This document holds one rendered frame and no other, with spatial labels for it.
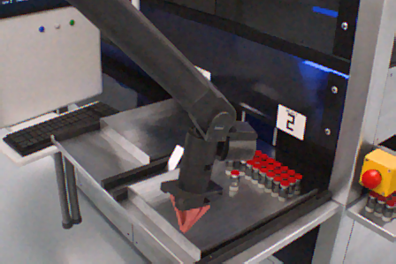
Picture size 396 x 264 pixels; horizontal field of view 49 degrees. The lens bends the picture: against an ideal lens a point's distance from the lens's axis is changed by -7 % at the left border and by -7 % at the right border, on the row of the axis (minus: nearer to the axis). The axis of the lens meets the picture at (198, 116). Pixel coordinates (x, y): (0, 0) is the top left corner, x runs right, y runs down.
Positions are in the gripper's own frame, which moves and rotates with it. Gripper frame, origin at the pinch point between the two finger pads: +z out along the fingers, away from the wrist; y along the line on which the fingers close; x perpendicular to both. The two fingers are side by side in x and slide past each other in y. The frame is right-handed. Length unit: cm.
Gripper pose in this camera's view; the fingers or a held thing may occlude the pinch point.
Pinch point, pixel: (184, 227)
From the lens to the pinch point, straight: 89.0
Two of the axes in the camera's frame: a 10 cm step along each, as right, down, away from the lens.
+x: -6.3, -3.5, 6.9
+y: 7.5, -0.7, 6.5
